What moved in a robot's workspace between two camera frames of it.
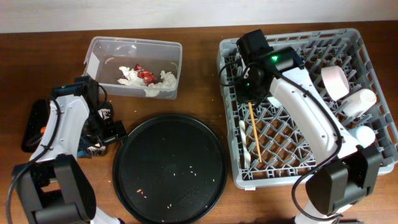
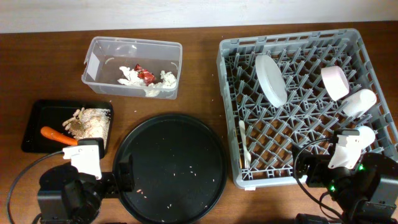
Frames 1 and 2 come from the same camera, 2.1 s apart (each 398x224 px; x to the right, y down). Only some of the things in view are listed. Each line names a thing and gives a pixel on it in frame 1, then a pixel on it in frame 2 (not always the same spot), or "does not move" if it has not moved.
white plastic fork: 246,154 does not move
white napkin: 133,78 does not move
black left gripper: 116,130 to 114,188
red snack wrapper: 148,76 does not move
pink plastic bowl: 336,81 does not move
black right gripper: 240,94 to 320,164
